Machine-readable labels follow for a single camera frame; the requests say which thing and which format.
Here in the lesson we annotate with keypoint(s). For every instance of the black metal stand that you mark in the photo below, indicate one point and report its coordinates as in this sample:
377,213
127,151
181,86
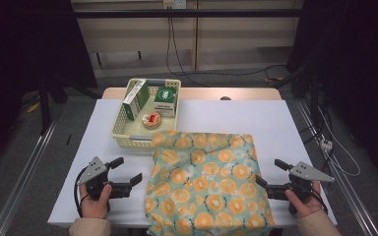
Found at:
313,98
44,105

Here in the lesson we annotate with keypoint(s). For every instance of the pale yellow plastic basket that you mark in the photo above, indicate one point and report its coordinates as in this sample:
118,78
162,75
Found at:
138,129

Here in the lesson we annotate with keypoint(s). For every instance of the dark curtain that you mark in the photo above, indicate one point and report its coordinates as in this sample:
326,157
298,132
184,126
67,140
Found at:
361,65
19,49

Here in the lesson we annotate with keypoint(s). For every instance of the person's left hand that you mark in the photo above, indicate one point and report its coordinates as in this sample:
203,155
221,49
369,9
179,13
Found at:
95,208

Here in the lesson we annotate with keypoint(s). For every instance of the black horizontal bar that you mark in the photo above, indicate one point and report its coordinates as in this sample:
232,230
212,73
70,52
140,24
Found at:
190,13

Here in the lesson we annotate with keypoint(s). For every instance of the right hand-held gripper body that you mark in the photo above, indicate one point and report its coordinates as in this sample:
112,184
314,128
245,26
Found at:
308,173

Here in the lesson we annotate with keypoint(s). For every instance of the round orange candy tin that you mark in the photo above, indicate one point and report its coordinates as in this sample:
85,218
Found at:
151,120

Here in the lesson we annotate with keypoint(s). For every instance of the white table mat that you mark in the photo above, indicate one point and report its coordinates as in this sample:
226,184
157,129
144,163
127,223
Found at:
242,118

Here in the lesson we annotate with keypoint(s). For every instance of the white power strip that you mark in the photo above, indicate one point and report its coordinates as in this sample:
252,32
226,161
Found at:
326,144

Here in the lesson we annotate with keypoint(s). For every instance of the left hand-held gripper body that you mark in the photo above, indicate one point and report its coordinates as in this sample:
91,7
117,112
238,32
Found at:
93,170

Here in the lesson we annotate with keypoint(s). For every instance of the short green and white box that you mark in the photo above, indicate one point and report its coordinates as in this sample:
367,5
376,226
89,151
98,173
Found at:
165,96

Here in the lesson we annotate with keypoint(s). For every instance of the tall green and white box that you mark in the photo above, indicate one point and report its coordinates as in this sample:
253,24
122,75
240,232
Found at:
141,98

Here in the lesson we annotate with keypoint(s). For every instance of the orange slice print bag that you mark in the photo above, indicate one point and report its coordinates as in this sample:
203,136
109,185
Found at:
206,183

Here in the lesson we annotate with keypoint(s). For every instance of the white wall socket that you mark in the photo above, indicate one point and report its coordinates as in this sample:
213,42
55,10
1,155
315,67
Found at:
174,4

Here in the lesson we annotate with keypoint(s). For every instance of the person's right hand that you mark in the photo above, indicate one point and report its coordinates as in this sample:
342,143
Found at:
308,208

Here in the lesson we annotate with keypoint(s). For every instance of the aluminium rail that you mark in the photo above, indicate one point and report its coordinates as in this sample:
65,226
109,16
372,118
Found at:
23,177
347,190

